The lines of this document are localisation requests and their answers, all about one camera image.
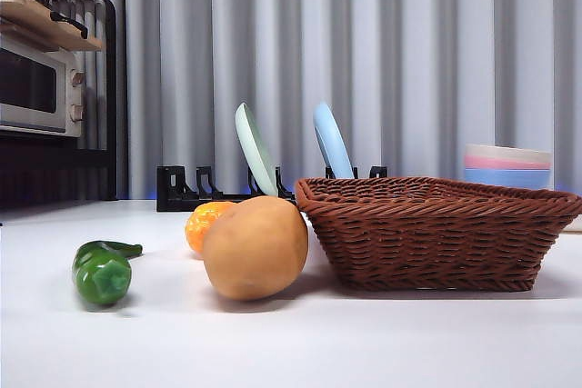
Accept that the tan toy potato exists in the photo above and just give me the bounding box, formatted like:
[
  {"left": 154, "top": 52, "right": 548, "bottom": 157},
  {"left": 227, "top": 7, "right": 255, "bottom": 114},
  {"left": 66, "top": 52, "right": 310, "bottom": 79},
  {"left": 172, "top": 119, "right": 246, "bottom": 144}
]
[{"left": 202, "top": 195, "right": 309, "bottom": 302}]

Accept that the brown woven wicker basket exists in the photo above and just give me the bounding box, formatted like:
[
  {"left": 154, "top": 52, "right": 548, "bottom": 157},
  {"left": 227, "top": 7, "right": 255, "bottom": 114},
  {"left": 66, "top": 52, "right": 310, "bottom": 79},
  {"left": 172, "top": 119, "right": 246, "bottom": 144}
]
[{"left": 295, "top": 175, "right": 582, "bottom": 293}]

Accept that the pale green plate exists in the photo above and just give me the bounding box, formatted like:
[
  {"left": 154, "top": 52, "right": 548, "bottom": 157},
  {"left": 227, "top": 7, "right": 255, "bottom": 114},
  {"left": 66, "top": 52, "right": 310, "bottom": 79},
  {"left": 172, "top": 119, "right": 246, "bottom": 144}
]
[{"left": 235, "top": 102, "right": 279, "bottom": 198}]

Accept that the light blue plate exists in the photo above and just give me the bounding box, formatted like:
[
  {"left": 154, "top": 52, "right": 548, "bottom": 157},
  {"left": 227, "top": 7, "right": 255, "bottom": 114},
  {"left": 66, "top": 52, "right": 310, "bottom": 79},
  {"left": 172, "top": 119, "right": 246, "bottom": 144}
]
[{"left": 312, "top": 102, "right": 356, "bottom": 179}]

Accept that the black plastic dish rack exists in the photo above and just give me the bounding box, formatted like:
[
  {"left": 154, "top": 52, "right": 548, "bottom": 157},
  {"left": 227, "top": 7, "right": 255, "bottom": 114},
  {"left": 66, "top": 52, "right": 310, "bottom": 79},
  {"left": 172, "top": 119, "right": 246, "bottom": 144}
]
[{"left": 156, "top": 164, "right": 389, "bottom": 213}]

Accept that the black metal shelf rack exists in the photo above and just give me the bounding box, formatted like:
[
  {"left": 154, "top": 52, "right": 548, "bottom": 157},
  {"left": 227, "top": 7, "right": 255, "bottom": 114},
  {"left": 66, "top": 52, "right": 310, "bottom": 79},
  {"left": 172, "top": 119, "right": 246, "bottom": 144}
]
[{"left": 0, "top": 0, "right": 122, "bottom": 225}]

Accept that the pink bowl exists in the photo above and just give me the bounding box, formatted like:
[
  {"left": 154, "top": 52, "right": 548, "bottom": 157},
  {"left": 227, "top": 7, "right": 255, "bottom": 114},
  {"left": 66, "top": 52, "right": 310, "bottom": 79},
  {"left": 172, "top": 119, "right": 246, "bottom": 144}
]
[{"left": 464, "top": 154, "right": 554, "bottom": 175}]

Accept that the beige bowl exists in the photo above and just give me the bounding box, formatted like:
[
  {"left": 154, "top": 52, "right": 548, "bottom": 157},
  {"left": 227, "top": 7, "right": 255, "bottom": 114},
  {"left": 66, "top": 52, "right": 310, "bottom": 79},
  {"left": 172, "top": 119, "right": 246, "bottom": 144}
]
[{"left": 464, "top": 143, "right": 554, "bottom": 170}]

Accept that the silver toaster oven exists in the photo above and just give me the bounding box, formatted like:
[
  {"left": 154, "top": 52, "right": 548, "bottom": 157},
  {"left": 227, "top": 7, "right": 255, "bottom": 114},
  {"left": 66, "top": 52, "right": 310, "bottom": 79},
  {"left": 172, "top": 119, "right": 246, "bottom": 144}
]
[{"left": 0, "top": 35, "right": 87, "bottom": 138}]

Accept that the wooden cutting board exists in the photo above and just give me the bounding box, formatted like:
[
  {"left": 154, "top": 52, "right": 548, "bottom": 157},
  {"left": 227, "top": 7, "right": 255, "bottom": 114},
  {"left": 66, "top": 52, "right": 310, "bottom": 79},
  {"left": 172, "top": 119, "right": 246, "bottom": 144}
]
[{"left": 0, "top": 0, "right": 106, "bottom": 52}]

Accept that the black curved handle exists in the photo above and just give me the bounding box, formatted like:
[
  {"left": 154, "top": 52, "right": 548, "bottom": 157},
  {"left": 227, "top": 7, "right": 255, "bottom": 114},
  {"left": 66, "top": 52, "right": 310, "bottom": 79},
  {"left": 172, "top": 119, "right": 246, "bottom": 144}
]
[{"left": 49, "top": 10, "right": 90, "bottom": 39}]

